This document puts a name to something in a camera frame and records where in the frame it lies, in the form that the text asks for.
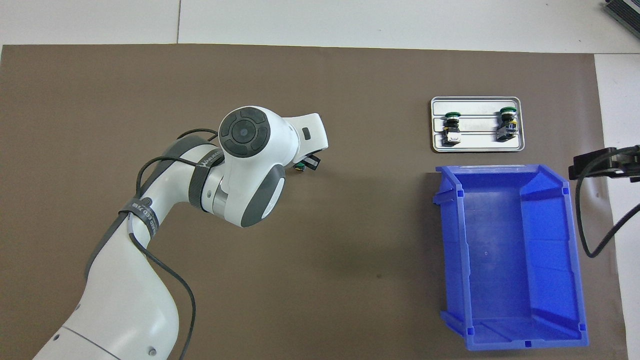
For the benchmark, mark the brown table mat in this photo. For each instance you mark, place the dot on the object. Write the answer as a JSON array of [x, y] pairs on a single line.
[[375, 250]]

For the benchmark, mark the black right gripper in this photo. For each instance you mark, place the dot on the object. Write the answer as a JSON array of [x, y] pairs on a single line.
[[632, 167]]

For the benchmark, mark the blue plastic storage bin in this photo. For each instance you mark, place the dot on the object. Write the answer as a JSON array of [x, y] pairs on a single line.
[[500, 260]]

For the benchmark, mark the silver metal tray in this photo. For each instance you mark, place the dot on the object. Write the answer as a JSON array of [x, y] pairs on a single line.
[[477, 107]]

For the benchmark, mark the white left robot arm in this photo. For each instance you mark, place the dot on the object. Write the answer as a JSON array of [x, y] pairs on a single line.
[[125, 300]]

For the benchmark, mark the grey striped device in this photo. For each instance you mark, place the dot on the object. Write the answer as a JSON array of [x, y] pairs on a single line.
[[625, 9]]

